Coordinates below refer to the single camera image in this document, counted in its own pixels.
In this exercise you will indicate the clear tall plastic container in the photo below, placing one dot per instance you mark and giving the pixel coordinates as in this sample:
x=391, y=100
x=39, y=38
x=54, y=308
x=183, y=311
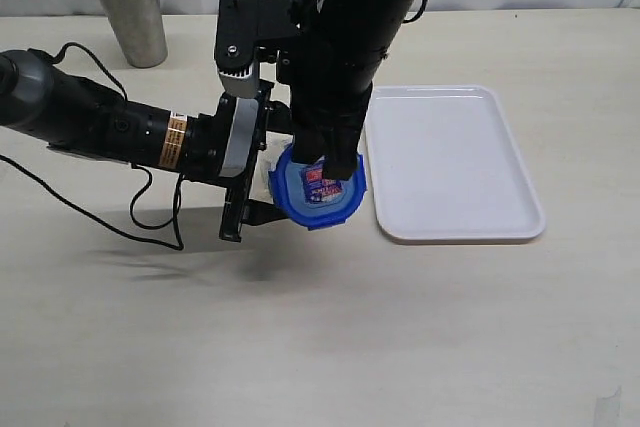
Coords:
x=266, y=162

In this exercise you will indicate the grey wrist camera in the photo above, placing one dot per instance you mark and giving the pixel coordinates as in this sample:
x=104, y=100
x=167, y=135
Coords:
x=240, y=137
x=241, y=84

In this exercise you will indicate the blue snap-lock lid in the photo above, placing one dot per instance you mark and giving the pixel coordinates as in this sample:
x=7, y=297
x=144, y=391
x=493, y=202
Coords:
x=310, y=200

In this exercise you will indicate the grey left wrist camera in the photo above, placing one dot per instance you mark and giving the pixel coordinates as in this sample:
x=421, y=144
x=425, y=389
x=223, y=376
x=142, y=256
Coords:
x=240, y=137

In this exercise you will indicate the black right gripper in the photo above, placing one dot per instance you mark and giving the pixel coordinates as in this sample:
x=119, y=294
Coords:
x=330, y=81

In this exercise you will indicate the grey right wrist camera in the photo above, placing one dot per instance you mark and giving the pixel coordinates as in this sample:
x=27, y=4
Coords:
x=241, y=84

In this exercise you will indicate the stainless steel tumbler cup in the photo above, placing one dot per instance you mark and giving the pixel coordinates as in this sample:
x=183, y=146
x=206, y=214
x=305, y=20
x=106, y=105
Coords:
x=139, y=30

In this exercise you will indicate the white rectangular plastic tray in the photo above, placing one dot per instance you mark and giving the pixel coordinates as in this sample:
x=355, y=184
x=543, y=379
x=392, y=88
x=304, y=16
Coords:
x=446, y=169

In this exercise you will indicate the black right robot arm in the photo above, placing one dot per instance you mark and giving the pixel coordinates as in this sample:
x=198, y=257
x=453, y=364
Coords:
x=332, y=16

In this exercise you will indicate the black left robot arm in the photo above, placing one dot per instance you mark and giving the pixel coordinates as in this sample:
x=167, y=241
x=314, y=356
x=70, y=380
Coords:
x=78, y=116

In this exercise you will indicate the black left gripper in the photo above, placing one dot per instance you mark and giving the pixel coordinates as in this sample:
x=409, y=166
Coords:
x=222, y=151

